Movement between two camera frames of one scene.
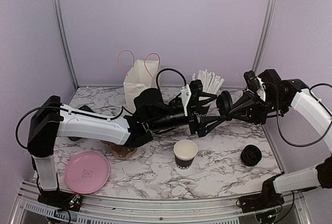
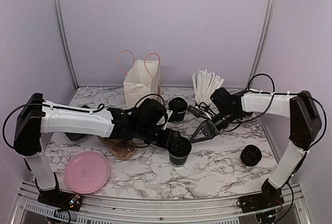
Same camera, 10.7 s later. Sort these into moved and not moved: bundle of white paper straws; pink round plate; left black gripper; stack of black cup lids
Moved: left black gripper
Not moved: pink round plate; stack of black cup lids; bundle of white paper straws
